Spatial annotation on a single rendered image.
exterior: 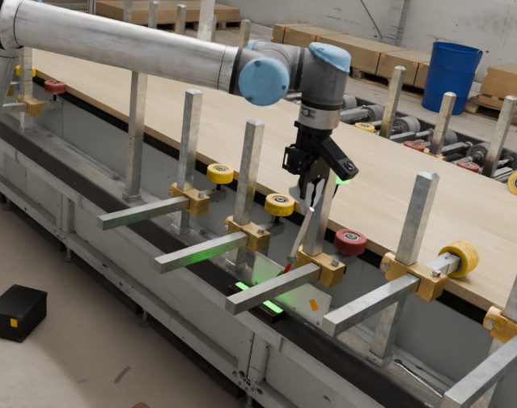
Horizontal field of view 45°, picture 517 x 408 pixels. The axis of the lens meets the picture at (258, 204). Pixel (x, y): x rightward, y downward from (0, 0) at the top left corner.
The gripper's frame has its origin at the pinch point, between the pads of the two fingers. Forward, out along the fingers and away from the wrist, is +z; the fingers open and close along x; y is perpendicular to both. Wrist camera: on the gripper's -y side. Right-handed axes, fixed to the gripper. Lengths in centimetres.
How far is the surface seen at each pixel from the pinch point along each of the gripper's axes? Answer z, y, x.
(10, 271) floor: 102, 162, -4
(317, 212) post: 2.5, 1.7, -5.9
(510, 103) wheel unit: -13, 7, -115
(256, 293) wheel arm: 15.0, -2.6, 16.7
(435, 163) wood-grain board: 12, 19, -96
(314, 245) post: 11.1, 0.7, -5.9
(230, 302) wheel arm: 15.3, -1.6, 23.5
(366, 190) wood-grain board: 11, 16, -49
